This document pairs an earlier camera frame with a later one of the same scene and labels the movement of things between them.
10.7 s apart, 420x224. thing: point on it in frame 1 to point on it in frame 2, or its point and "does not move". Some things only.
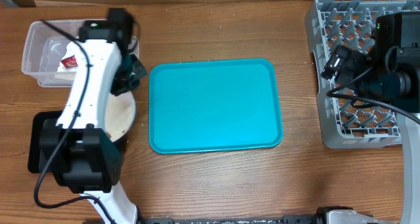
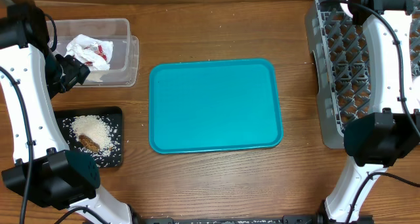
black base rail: x=285 y=219 does not move
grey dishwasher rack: x=349 y=20 does not move
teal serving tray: x=212 y=106 does not move
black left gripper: x=121 y=88 to x=77 y=72
